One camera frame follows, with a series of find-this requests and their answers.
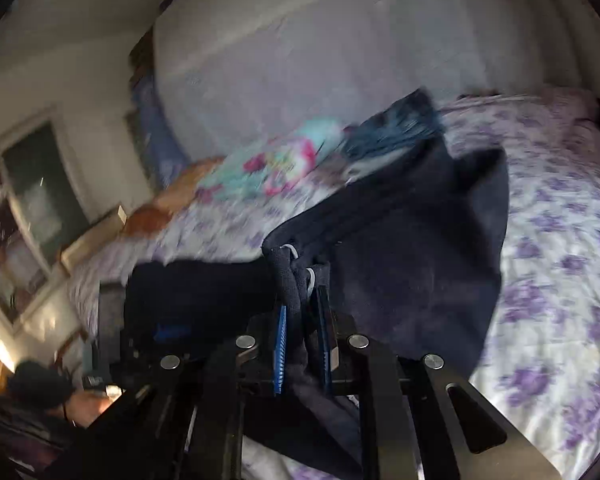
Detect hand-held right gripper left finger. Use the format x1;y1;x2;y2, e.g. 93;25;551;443
87;304;288;480

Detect white framed glass panel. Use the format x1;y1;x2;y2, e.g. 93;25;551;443
0;109;95;333

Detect floral teal pink pillow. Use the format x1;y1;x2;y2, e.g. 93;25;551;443
199;117;347;202

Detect white lace cover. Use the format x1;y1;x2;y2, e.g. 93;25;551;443
152;0;600;162

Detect blue printed bag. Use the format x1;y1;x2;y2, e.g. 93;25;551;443
129;74;191;188

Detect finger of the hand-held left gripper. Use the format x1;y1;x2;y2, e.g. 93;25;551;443
125;310;198;361

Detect navy pants with grey piping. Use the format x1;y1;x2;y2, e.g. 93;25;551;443
125;135;511;480

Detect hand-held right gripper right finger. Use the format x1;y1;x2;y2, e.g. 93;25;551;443
316;285;563;480

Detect purple floral pillow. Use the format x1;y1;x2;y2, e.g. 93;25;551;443
537;85;600;128

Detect blue denim jeans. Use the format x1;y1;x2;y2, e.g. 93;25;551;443
341;87;447;162

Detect bed with purple floral sheet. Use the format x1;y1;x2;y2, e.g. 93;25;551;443
66;85;600;480

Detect brown pillow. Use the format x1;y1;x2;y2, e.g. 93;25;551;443
124;156;227;237

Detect light wooden frame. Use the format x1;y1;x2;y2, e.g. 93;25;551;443
59;204;130;273

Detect brown cloth bundle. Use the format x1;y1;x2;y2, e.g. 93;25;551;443
129;27;157;88

